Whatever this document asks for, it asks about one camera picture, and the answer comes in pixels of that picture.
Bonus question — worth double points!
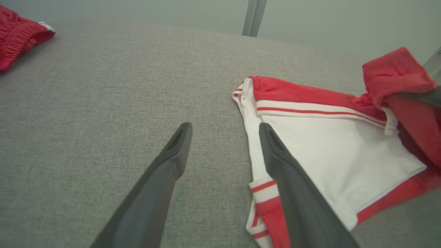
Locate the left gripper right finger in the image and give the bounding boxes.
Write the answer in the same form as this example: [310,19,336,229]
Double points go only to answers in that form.
[259,122,360,248]

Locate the red white basketball jersey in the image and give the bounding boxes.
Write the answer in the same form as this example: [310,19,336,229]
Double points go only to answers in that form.
[232,46,441,248]

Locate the grey vertical post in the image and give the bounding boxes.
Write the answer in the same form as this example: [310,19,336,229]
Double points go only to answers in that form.
[242,0,268,38]

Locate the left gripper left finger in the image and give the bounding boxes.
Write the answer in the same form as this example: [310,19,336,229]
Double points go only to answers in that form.
[90,122,193,248]

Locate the red shorts white stripe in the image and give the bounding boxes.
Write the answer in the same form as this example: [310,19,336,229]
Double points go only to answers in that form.
[0,5,56,72]

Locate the grey fabric sofa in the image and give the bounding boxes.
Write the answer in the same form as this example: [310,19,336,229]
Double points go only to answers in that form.
[0,19,441,248]

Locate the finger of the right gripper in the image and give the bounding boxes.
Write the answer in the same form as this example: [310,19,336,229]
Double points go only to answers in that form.
[397,86,441,109]
[422,47,441,83]

